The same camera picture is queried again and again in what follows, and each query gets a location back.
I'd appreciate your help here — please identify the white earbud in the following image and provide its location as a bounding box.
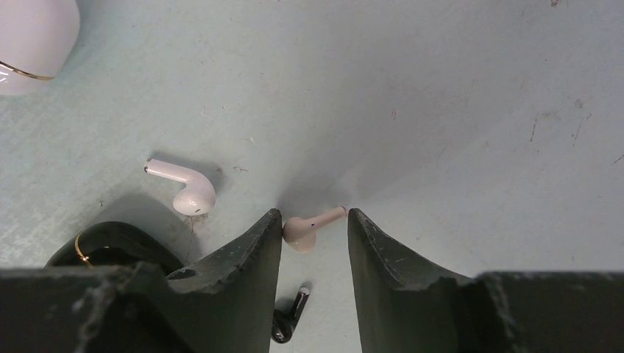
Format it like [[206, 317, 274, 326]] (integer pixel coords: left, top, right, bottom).
[[144, 158, 216, 216]]

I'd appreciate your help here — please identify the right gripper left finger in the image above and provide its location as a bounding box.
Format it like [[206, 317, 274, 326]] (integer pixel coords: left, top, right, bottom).
[[1, 209, 282, 352]]

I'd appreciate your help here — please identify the pink earbud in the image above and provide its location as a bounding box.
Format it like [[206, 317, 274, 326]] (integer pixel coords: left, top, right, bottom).
[[282, 206, 347, 254]]

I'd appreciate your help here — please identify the black earbud charging case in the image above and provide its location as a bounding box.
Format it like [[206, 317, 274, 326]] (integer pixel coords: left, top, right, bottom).
[[46, 221, 182, 275]]

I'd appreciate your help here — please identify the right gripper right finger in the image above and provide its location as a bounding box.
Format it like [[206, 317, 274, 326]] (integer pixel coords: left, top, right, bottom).
[[348, 208, 623, 352]]

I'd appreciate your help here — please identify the white earbud charging case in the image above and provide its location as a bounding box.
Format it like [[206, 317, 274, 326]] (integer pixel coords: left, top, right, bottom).
[[1, 0, 80, 96]]

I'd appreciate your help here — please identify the black earbud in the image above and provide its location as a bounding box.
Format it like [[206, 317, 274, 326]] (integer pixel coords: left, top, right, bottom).
[[271, 287, 311, 344]]

